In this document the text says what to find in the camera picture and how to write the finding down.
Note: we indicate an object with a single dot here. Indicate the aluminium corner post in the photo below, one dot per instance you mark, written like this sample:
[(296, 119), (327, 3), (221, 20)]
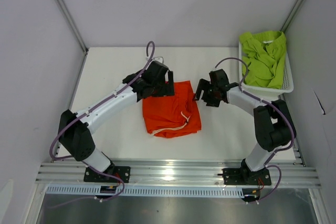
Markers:
[(71, 23), (299, 1)]

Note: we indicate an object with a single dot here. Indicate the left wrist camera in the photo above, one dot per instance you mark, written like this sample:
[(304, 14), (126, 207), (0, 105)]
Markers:
[(158, 59)]

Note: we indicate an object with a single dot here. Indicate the aluminium front rail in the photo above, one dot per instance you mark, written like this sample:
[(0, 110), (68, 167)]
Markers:
[(169, 172)]

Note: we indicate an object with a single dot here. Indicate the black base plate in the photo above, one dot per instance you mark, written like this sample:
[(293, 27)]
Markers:
[(122, 172), (243, 176)]

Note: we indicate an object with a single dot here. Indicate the right aluminium corner post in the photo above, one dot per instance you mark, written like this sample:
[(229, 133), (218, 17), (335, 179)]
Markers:
[(299, 1)]

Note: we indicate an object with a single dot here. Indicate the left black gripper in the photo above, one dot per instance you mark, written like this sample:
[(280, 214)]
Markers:
[(167, 89)]

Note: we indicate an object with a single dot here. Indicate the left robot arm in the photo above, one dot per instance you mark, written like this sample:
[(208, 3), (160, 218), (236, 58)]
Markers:
[(76, 129)]

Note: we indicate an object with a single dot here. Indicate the white plastic basket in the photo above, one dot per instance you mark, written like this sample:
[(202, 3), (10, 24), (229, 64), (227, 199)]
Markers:
[(287, 85)]

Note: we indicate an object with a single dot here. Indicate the white slotted cable duct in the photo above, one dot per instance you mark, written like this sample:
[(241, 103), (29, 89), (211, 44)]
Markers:
[(150, 191)]

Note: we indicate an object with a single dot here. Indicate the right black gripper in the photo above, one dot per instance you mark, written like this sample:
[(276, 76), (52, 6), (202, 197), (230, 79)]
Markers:
[(204, 85)]

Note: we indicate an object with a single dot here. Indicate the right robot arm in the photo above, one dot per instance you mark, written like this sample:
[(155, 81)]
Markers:
[(274, 128)]

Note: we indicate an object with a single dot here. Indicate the green shorts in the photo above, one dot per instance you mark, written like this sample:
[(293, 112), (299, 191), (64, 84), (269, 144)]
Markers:
[(264, 58)]

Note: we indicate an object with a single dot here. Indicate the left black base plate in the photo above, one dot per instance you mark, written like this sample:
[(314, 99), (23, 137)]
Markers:
[(122, 172)]

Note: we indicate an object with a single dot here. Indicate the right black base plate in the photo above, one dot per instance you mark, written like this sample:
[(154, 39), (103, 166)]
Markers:
[(243, 176)]

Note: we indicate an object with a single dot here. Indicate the left aluminium corner post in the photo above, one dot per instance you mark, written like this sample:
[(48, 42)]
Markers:
[(71, 23)]

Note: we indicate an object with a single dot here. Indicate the orange shorts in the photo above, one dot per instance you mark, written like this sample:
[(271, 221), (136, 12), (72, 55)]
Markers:
[(172, 116)]

